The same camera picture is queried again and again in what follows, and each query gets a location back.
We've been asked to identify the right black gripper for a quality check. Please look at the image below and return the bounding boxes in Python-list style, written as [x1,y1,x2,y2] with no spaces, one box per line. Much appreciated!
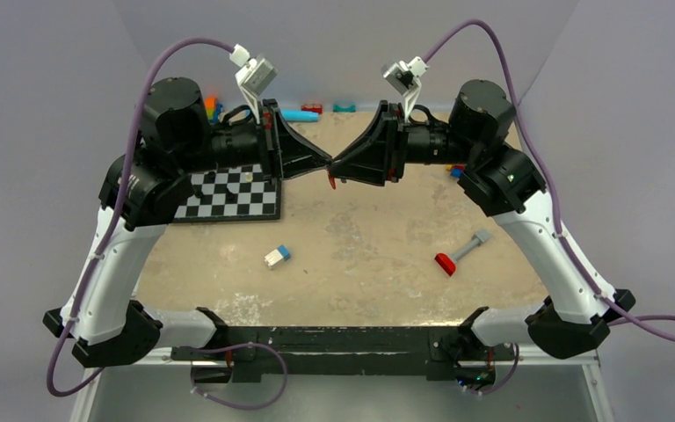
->
[330,100,479,186]

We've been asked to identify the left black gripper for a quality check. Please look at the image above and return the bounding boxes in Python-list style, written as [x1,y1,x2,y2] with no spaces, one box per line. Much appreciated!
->
[173,97,332,183]

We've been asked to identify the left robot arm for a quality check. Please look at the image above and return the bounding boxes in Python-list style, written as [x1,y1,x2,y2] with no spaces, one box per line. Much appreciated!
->
[44,77,331,368]

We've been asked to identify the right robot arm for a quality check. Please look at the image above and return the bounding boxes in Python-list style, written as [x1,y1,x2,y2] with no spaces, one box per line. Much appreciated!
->
[329,79,635,360]

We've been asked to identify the red brick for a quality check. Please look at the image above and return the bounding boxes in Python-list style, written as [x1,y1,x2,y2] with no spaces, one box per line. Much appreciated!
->
[301,103,323,114]

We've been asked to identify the teal arch brick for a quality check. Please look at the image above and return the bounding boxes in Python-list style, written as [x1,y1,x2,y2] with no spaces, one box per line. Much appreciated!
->
[332,103,357,113]

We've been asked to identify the black white chessboard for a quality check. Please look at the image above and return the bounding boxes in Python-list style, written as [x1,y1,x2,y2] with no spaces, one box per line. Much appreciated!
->
[173,164,282,223]

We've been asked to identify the colourful brick toy car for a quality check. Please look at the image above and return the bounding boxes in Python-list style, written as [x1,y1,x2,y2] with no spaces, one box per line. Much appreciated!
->
[446,164,466,179]

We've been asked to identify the white blue brick block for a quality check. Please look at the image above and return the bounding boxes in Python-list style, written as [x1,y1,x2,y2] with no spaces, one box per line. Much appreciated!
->
[264,244,291,269]

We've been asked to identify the orange green blue brick toy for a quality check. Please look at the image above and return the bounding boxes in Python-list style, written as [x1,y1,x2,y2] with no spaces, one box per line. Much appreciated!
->
[204,96,223,122]

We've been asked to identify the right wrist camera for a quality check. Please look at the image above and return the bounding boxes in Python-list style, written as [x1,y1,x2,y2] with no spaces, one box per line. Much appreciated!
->
[381,56,428,123]

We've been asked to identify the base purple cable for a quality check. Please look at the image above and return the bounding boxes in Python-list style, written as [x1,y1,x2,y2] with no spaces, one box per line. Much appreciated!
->
[188,342,287,411]

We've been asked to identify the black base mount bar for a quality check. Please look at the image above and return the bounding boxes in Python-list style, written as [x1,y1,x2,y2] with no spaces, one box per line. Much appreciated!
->
[171,326,514,384]

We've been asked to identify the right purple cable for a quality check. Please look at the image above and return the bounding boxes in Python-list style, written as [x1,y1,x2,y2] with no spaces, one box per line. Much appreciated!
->
[421,18,675,345]

